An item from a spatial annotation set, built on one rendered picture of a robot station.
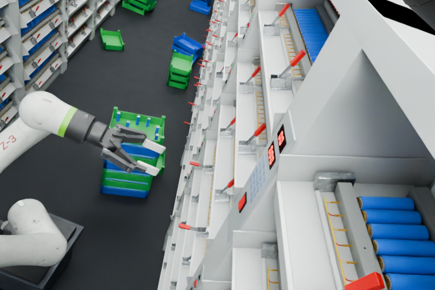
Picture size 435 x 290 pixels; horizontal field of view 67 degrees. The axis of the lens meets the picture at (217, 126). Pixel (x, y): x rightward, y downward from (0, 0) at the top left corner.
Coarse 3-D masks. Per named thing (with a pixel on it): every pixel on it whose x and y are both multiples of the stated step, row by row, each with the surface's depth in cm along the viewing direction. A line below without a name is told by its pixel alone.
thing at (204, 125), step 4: (208, 80) 199; (212, 80) 198; (208, 84) 200; (212, 84) 200; (208, 88) 201; (212, 88) 201; (208, 92) 197; (212, 92) 197; (208, 96) 193; (208, 100) 187; (208, 104) 187; (208, 108) 184; (204, 112) 181; (208, 112) 181; (204, 116) 179; (204, 120) 175; (204, 124) 173; (204, 128) 170; (204, 132) 165; (200, 136) 165; (204, 136) 165; (200, 140) 163; (200, 144) 160
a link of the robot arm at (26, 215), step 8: (24, 200) 131; (32, 200) 132; (16, 208) 128; (24, 208) 128; (32, 208) 129; (40, 208) 131; (8, 216) 126; (16, 216) 126; (24, 216) 126; (32, 216) 127; (40, 216) 128; (48, 216) 131; (16, 224) 125; (24, 224) 125; (32, 224) 125; (40, 224) 126; (16, 232) 125; (24, 232) 124
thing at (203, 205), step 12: (216, 132) 133; (216, 144) 133; (204, 180) 118; (204, 192) 114; (204, 204) 110; (204, 216) 106; (204, 240) 99; (192, 252) 96; (204, 252) 96; (192, 264) 93; (192, 276) 86
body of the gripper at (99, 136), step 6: (96, 126) 94; (102, 126) 95; (90, 132) 93; (96, 132) 93; (102, 132) 94; (108, 132) 98; (90, 138) 93; (96, 138) 93; (102, 138) 96; (108, 138) 97; (114, 138) 98; (120, 138) 99; (90, 144) 95; (96, 144) 94; (102, 144) 94; (108, 144) 95
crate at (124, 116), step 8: (120, 112) 192; (112, 120) 190; (120, 120) 193; (144, 120) 197; (152, 120) 198; (160, 120) 198; (112, 128) 175; (136, 128) 192; (144, 128) 194; (152, 128) 196; (160, 128) 198; (152, 136) 191; (160, 136) 193; (160, 144) 185
